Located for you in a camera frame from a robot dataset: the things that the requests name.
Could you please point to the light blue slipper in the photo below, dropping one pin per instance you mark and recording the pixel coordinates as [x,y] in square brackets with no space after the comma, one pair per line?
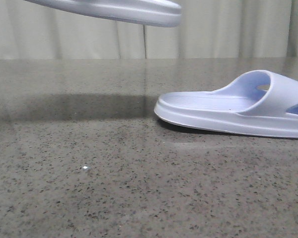
[258,102]
[160,13]

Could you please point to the pale green curtain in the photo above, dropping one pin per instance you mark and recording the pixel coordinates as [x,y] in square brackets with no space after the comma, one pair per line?
[208,29]

